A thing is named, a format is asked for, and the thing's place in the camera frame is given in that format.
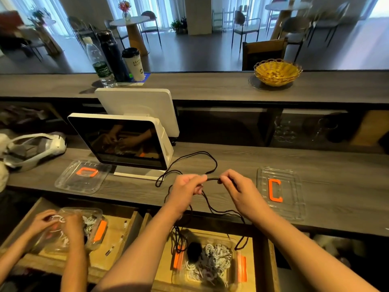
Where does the wooden drawer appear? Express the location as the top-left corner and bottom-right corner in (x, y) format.
(140, 213), (280, 292)
(0, 198), (144, 285)

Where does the brown wooden chair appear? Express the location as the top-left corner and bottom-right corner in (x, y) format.
(242, 38), (289, 72)

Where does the black thermos bottle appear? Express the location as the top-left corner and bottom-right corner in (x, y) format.
(97, 30), (131, 83)

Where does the black cable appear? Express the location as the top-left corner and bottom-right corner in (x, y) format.
(186, 241), (205, 263)

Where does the another person's forearm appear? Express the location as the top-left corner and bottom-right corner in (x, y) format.
(0, 231), (38, 283)
(61, 238), (90, 292)

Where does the grey wooden bar counter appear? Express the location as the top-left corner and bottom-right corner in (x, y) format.
(0, 71), (389, 105)

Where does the white paper coffee cup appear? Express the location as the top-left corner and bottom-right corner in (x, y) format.
(122, 47), (147, 83)

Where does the person's right forearm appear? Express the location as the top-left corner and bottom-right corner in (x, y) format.
(252, 213), (379, 292)

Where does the person's left forearm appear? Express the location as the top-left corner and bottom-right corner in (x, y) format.
(94, 210), (184, 292)

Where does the person's left hand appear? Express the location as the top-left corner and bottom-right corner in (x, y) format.
(163, 173), (209, 219)

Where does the white headset device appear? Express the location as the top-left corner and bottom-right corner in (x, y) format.
(0, 132), (68, 171)

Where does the yellow woven basket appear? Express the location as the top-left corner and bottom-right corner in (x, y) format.
(253, 59), (304, 88)

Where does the black metal chair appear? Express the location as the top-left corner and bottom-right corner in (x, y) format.
(231, 10), (262, 49)
(140, 10), (164, 47)
(281, 16), (312, 63)

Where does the clear lid orange handle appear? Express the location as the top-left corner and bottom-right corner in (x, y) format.
(256, 166), (308, 221)
(55, 159), (113, 195)

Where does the pink flower vase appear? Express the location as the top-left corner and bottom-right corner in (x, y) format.
(118, 0), (133, 22)

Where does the white customer display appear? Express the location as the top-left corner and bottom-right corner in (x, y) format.
(95, 88), (181, 139)

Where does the clear plastic water bottle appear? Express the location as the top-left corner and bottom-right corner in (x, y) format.
(83, 36), (116, 88)

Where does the bundle of black cables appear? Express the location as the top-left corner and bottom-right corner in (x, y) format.
(155, 150), (250, 256)

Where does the person's right hand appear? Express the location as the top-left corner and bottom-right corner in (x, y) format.
(219, 169), (272, 226)

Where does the clear container drawer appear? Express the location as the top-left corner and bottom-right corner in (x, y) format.
(172, 233), (249, 292)
(33, 206), (109, 253)

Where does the white touchscreen monitor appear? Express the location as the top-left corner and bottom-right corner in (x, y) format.
(67, 112), (175, 180)

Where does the green potted plant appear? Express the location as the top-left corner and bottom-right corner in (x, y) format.
(170, 18), (188, 34)

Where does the flat cardboard sheet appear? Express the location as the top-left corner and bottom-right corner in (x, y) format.
(353, 109), (389, 147)

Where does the round wooden table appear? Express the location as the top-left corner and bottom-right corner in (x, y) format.
(109, 15), (152, 57)
(265, 0), (312, 40)

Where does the blue white notebook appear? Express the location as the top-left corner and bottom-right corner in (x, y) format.
(115, 73), (151, 87)

